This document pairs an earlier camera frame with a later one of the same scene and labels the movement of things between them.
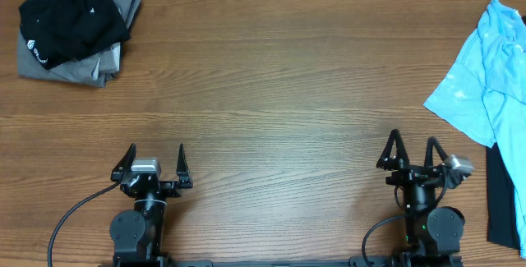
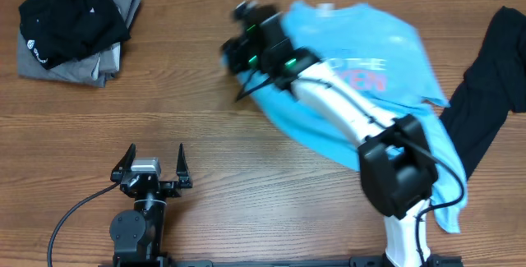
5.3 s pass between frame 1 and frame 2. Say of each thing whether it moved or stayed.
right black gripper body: moved
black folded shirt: stayed
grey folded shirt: stayed
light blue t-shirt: moved
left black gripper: stayed
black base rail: stayed
